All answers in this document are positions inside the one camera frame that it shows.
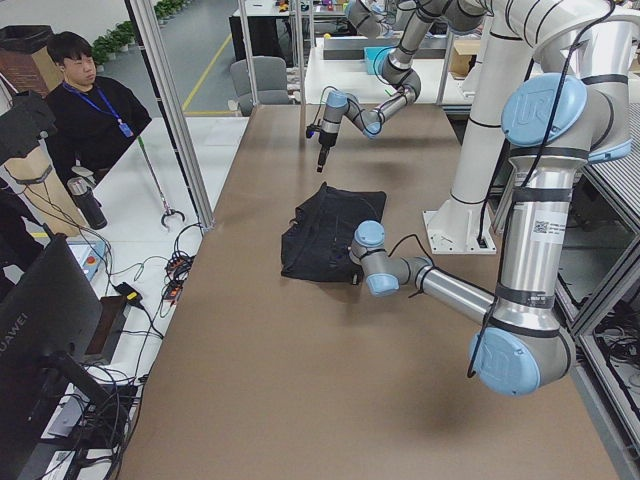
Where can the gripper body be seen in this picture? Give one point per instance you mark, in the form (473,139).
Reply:
(327,139)
(353,278)

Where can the black water bottle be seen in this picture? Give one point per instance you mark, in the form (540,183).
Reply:
(83,197)

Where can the emergency stop button box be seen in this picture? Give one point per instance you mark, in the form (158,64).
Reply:
(89,255)

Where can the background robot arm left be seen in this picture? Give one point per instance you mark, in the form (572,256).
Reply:
(370,17)

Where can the grey office chair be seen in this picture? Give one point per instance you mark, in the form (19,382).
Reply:
(271,81)

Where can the silver reacher grabber tool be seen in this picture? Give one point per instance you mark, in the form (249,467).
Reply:
(168,211)

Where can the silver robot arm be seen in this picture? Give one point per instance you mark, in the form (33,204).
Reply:
(461,17)
(553,89)

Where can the black t-shirt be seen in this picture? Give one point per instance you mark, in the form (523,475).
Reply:
(317,243)

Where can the seated man in black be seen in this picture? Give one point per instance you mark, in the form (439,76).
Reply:
(97,118)

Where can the blue plastic bin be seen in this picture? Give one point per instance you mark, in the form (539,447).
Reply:
(374,58)

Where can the brown cardboard box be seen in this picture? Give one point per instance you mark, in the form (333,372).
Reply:
(25,62)

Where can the aluminium frame post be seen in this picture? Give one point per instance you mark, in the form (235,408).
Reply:
(148,37)

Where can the black Huawei monitor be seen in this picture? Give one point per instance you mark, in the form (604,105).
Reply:
(47,322)

